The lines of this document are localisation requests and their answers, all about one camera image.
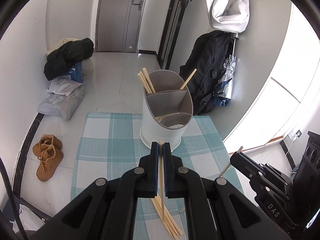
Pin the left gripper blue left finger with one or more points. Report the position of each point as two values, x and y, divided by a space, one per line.
152 176

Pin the seen blue finger of the right gripper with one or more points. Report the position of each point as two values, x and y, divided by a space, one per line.
248 167

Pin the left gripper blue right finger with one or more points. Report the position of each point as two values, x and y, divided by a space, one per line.
169 171

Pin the chopstick on table two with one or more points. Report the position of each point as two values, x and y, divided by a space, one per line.
172 219

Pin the chopstick on table one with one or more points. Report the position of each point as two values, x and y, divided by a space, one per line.
162 217

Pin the white grey utensil holder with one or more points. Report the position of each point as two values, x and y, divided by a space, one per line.
166 112

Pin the teal plaid tablecloth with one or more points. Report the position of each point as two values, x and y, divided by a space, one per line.
111 145

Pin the silver folded umbrella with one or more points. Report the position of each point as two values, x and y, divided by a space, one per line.
223 89

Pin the chopstick in holder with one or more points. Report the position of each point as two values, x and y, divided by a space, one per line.
144 82
148 80

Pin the chopstick in holder left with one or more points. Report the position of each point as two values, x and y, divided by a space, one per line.
144 82

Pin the chopstick on table three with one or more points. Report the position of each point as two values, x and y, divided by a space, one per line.
188 79

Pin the tan boots pair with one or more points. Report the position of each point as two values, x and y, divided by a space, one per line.
48 151

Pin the black backpack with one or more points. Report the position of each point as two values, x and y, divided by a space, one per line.
207 57

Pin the grey plastic parcel bag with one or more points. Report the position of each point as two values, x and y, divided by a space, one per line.
60 105

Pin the white plastic parcel bag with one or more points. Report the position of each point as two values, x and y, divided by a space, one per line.
62 86

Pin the blue white box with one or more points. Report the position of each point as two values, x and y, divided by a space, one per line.
75 73

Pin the white hanging bag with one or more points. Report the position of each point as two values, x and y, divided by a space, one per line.
229 17

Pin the black jacket pile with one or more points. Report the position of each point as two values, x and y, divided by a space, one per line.
68 56

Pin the grey entrance door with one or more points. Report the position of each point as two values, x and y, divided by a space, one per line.
118 25

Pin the black framed glass door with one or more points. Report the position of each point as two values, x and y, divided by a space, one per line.
171 31

